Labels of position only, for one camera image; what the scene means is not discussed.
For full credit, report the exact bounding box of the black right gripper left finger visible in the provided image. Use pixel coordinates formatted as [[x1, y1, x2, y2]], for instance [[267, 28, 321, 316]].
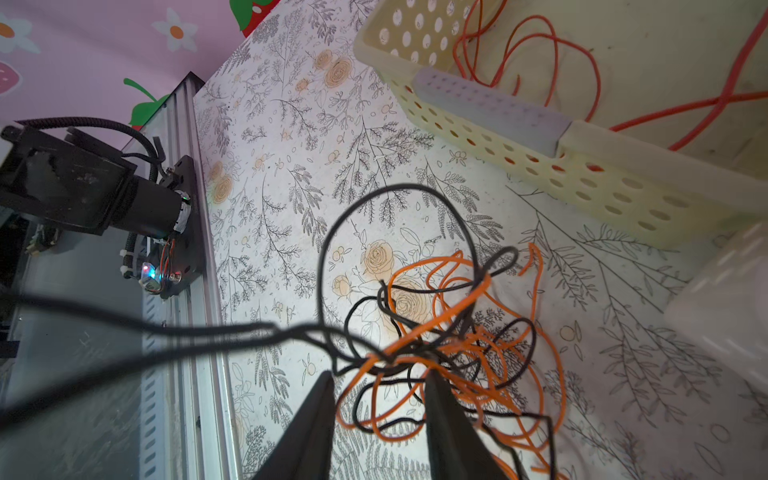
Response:
[[254, 371, 336, 480]]

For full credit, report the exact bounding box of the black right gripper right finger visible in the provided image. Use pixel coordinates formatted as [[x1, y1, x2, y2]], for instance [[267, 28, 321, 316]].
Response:
[[424, 370, 507, 480]]

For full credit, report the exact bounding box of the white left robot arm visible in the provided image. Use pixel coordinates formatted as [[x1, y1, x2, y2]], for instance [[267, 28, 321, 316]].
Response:
[[1, 117, 205, 299]]

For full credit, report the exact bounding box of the white perforated basket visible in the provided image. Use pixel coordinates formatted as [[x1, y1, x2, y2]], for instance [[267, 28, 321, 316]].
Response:
[[664, 221, 767, 392]]

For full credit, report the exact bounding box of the left green perforated basket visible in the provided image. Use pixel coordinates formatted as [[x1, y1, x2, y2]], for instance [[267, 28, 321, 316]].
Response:
[[354, 1, 767, 248]]

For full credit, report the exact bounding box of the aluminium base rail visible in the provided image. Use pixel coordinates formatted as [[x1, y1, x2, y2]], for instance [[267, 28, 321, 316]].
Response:
[[1, 74, 239, 479]]

